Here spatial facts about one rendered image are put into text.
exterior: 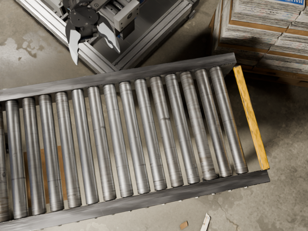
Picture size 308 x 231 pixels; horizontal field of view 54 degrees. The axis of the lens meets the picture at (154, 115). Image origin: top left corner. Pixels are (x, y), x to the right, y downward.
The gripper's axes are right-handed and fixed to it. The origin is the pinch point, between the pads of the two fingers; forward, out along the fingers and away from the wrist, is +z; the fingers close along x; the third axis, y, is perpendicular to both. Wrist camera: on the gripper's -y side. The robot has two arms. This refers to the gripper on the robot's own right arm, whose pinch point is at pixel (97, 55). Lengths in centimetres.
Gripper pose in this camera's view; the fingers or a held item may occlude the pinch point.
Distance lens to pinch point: 79.8
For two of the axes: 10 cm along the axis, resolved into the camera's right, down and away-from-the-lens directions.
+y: -1.8, 3.0, 9.4
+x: -9.1, 3.1, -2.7
